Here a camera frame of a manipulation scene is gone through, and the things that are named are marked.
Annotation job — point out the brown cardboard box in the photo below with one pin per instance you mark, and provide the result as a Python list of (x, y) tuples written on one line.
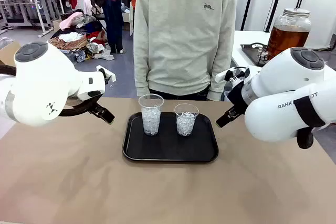
[(8, 53)]

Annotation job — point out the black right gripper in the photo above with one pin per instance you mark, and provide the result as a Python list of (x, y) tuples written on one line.
[(238, 95)]

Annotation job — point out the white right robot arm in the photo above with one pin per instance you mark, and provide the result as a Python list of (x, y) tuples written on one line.
[(278, 77)]

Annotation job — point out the person in pink top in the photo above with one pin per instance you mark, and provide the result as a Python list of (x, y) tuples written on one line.
[(114, 11)]

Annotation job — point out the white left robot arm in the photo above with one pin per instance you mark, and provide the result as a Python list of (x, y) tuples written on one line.
[(39, 90)]

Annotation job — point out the person's right forearm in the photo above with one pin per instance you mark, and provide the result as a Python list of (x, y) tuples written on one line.
[(140, 72)]

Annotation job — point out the black plastic serving tray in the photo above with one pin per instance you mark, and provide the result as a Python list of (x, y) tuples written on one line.
[(168, 145)]

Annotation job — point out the grey background workbench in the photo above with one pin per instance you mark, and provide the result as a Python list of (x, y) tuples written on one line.
[(23, 3)]

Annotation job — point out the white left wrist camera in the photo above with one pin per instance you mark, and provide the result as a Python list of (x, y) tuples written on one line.
[(106, 73)]

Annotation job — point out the pile of mixed clothes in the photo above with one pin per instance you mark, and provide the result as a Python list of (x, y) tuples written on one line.
[(78, 35)]

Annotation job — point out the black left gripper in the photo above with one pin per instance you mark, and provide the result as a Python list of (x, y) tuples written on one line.
[(97, 108)]

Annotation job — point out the person's left forearm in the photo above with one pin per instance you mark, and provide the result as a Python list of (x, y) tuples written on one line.
[(221, 72)]

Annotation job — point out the short clear iced cup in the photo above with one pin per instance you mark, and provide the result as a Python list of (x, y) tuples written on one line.
[(186, 124)]

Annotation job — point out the tall clear iced cup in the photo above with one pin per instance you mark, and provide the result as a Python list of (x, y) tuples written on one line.
[(151, 119)]

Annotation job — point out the person in cream sweatshirt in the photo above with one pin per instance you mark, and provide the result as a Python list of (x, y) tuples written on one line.
[(183, 37)]

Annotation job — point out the glass tea dispenser jar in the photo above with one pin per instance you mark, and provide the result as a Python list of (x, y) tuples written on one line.
[(288, 35)]

